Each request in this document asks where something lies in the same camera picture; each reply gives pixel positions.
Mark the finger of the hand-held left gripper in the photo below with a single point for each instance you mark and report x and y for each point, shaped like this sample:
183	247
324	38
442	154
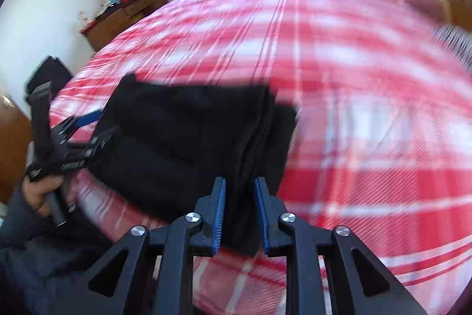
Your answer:
99	142
86	118

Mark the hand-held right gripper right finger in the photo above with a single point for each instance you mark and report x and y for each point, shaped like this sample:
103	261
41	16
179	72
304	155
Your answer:
262	217

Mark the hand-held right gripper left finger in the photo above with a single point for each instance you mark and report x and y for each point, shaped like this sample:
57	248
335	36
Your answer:
221	213

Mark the black pants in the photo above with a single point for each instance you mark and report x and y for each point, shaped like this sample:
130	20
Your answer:
177	138

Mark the person's left forearm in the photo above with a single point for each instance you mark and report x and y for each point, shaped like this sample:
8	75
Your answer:
29	256

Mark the person's left hand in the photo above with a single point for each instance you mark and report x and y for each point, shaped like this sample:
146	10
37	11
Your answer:
35	194

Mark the brown wooden cabinet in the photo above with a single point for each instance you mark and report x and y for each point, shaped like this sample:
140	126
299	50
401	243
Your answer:
11	152

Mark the black object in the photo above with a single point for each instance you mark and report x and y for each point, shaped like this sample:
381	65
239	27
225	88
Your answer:
49	73

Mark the brown wooden desk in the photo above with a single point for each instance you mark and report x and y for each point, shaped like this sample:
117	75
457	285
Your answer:
118	21

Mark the red plaid bed sheet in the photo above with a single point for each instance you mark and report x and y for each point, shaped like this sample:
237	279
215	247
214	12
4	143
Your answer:
350	115

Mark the striped pillow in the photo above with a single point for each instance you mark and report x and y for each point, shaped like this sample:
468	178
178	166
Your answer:
455	43

